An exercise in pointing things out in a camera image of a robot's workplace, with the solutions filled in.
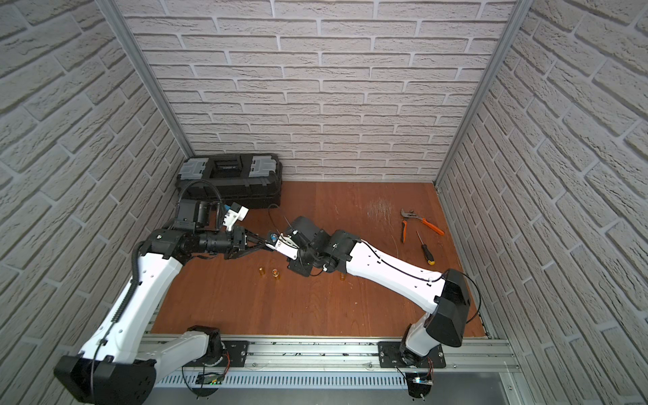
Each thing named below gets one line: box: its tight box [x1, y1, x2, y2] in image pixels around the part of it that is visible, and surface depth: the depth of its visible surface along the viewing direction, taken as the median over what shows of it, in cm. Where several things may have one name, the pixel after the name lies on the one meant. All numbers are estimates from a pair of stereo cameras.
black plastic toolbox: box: [174, 152, 283, 210], surface depth 101 cm
